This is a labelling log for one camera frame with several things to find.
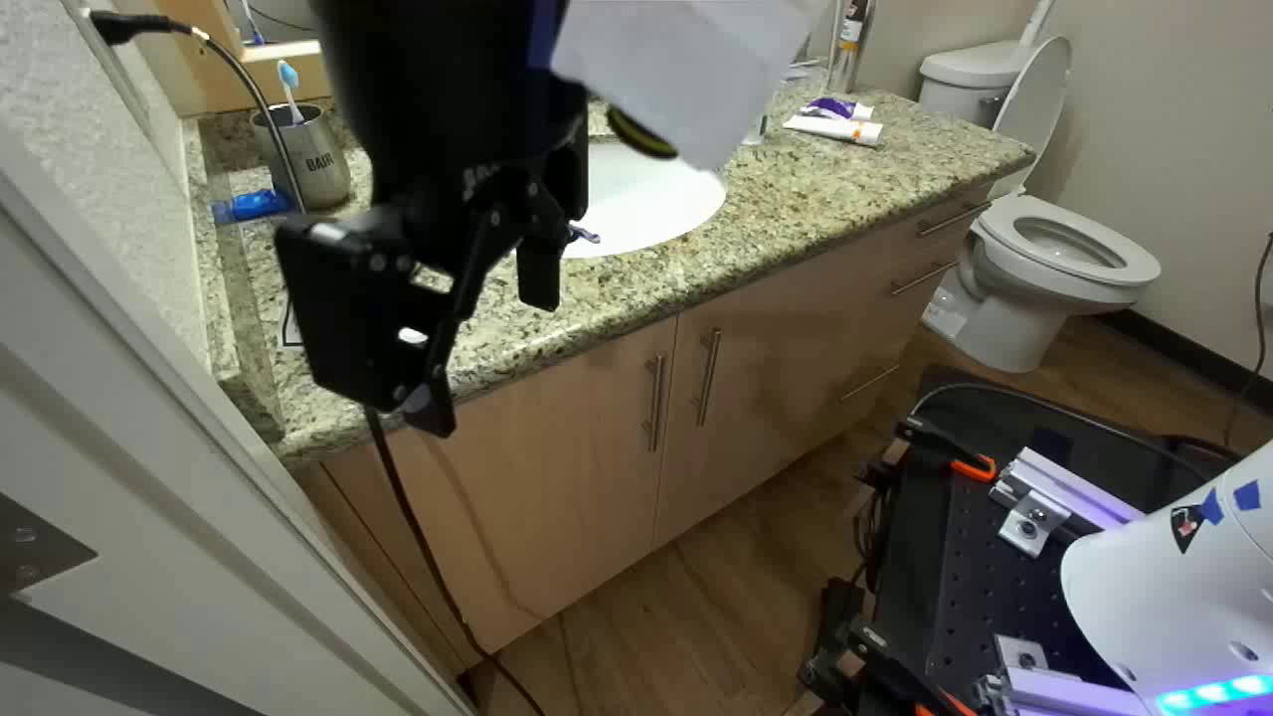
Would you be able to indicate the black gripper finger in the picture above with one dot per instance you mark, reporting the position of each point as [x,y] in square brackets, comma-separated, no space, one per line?
[431,406]
[541,260]

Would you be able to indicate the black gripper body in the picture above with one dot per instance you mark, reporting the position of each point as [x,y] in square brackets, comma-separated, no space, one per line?
[437,94]

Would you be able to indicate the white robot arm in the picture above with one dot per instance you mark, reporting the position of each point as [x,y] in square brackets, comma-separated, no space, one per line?
[689,53]

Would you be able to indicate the white sink basin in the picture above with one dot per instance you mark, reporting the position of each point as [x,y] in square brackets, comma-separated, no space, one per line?
[656,199]

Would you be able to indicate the grey toothbrush cup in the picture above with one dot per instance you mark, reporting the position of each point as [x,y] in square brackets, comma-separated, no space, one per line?
[321,163]

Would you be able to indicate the blue white toothbrush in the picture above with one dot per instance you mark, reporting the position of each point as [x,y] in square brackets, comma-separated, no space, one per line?
[286,81]

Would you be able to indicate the light wood vanity cabinet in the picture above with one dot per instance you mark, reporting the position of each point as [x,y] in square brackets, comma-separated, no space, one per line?
[583,451]

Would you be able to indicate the wood framed mirror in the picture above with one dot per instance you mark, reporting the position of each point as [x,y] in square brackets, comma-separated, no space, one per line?
[221,81]

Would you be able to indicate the small blue plastic item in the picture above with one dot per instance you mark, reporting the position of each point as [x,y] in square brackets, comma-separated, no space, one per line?
[248,204]

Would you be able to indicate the white orange thinkbaby tube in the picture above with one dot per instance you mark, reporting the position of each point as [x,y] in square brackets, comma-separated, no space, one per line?
[834,128]

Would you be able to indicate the purple Crest toothpaste tube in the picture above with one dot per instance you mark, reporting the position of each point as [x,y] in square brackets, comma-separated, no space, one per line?
[835,109]

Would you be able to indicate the white toilet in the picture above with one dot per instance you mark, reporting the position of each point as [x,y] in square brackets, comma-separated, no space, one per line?
[1047,260]

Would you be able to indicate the black robot cart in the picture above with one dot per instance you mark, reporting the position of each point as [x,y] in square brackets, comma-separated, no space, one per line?
[954,570]

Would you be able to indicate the white door frame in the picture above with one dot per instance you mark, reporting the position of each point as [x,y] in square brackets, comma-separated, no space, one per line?
[120,502]

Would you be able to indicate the aluminium extrusion bracket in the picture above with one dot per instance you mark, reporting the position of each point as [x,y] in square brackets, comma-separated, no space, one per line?
[1060,689]
[1060,498]

